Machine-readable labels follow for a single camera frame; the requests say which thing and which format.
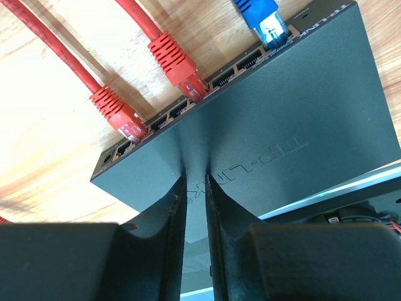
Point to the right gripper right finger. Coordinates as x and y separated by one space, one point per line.
254 260

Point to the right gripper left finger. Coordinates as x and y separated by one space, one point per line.
138 260

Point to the black network switch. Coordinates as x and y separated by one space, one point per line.
302 119

